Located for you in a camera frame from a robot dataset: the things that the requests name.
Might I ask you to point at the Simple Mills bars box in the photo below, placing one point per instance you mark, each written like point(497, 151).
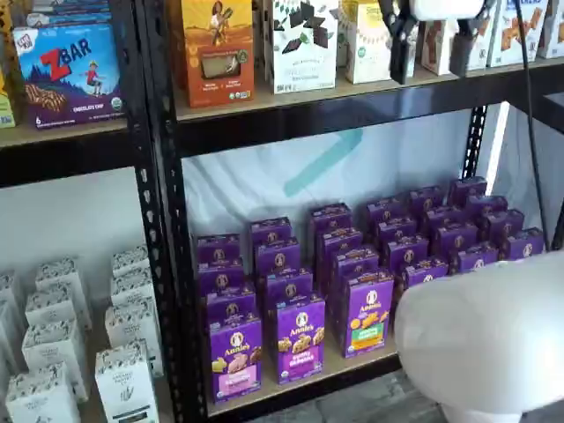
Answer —
point(365, 44)

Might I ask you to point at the purple Annie's box violet patch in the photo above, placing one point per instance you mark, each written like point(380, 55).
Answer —
point(277, 255)
point(271, 229)
point(288, 286)
point(301, 348)

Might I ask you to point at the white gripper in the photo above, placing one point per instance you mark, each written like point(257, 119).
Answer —
point(445, 9)

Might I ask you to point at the purple Annie's box pink patch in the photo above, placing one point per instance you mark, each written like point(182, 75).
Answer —
point(220, 275)
point(235, 365)
point(218, 249)
point(229, 299)

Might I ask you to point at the purple Annie's Hidden Veggies box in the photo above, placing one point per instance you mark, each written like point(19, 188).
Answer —
point(354, 260)
point(369, 317)
point(330, 218)
point(341, 240)

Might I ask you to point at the blue Clif Zbar box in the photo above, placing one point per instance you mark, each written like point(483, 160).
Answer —
point(66, 79)
point(66, 15)

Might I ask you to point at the cheddar pretzel crackers box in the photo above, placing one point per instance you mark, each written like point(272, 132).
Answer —
point(434, 48)

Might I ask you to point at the purple Annie's snack box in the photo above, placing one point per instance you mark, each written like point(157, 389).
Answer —
point(524, 244)
point(502, 222)
point(487, 205)
point(468, 187)

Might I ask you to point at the purple Annie's box maroon patch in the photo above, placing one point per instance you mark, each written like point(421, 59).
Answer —
point(476, 260)
point(456, 235)
point(427, 197)
point(443, 216)

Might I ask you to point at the sea salt pretzel crackers box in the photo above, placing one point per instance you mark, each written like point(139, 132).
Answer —
point(511, 35)

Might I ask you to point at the orange Revival snack box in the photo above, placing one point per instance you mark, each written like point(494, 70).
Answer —
point(218, 53)

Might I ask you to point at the black metal shelving rack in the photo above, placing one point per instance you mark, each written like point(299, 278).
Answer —
point(66, 158)
point(308, 136)

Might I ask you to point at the yellow Bobo's box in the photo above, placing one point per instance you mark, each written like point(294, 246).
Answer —
point(5, 101)
point(4, 35)

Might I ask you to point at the white cracker box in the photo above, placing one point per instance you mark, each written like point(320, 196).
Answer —
point(556, 26)

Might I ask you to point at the Simple Mills sweet thins box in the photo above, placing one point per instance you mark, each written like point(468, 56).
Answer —
point(304, 66)

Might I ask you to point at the white Organic Pantry box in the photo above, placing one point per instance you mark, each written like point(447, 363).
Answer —
point(6, 286)
point(130, 260)
point(125, 383)
point(132, 328)
point(42, 396)
point(132, 288)
point(53, 348)
point(59, 273)
point(53, 306)

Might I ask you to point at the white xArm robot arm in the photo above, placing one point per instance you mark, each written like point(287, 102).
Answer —
point(476, 330)

